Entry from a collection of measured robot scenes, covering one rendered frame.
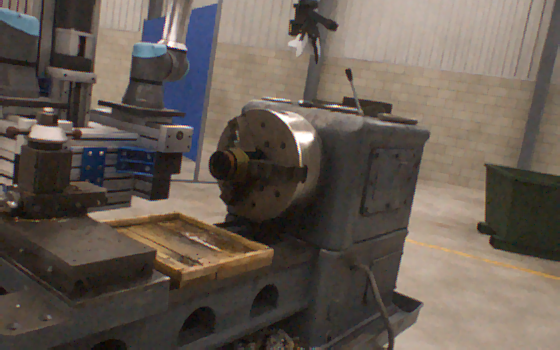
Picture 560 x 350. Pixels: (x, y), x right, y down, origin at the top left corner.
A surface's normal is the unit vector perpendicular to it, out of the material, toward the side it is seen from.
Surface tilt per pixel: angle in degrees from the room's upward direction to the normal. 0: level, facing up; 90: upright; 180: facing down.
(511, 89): 90
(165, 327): 88
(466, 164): 90
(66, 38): 90
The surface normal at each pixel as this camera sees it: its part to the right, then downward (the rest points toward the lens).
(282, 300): 0.79, 0.18
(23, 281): -0.60, -0.02
